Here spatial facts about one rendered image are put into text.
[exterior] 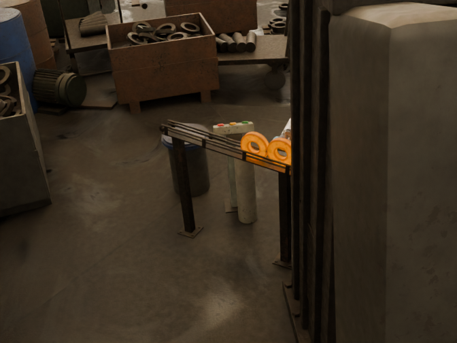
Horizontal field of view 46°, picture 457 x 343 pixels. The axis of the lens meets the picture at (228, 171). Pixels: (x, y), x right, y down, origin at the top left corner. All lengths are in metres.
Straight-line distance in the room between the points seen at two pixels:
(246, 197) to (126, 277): 0.86
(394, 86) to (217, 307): 1.98
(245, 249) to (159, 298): 0.60
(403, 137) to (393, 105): 0.07
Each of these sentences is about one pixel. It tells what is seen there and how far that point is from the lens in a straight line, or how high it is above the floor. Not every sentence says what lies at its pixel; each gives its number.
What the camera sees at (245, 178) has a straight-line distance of 3.27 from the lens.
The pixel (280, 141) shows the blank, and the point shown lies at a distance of 2.71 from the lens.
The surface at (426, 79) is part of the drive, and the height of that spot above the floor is 1.66.
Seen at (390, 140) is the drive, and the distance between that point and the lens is 1.25.
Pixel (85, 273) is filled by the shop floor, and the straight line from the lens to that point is 3.33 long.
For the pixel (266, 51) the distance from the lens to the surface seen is 5.23.
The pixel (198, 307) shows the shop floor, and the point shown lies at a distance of 2.97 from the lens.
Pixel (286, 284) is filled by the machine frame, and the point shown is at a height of 0.09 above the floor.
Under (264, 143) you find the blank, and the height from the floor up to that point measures 0.76.
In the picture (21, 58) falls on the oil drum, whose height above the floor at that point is 0.53.
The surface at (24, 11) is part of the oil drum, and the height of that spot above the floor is 0.81.
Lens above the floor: 2.14
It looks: 32 degrees down
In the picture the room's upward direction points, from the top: 5 degrees counter-clockwise
